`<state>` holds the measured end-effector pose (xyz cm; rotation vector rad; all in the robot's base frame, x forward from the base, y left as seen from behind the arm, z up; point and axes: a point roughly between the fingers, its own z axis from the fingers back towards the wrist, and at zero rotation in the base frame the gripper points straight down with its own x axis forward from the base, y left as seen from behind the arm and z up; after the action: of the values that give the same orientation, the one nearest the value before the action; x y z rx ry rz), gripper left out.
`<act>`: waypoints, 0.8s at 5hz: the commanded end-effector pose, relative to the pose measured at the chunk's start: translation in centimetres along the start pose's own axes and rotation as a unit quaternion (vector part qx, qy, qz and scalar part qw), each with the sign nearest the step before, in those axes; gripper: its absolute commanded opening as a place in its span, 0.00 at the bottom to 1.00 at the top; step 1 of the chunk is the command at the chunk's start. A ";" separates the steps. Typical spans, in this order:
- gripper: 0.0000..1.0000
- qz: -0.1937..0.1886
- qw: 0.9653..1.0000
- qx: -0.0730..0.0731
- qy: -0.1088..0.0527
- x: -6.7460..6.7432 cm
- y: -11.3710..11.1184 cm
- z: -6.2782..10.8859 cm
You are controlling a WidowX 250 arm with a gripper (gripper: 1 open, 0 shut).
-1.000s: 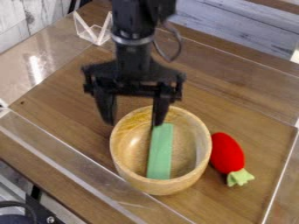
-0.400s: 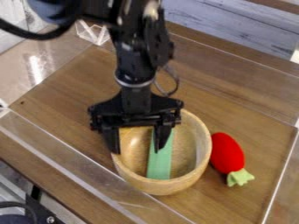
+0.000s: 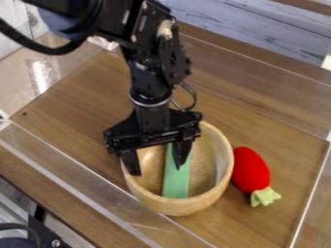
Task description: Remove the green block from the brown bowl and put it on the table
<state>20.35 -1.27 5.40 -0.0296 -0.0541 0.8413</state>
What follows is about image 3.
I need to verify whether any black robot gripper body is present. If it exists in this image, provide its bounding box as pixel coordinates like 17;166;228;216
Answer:
103;105;203;154

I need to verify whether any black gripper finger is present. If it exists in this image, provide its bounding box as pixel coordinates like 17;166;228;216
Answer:
120;150;141;176
172;139;192;169

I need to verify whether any green rectangular block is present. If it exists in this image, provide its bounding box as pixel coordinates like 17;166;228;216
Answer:
161;144;189;199

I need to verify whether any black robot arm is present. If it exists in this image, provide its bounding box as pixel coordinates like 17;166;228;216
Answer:
21;0;201;175

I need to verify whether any brown wooden bowl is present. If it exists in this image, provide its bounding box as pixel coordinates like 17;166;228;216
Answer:
121;121;233;216

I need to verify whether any red plush strawberry toy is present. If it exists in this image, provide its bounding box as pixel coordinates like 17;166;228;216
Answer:
231;146;282;207

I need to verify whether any clear acrylic tray wall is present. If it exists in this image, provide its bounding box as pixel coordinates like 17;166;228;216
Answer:
0;25;331;248

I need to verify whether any black table mount bracket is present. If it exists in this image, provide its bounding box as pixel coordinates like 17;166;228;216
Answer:
0;204;73;248

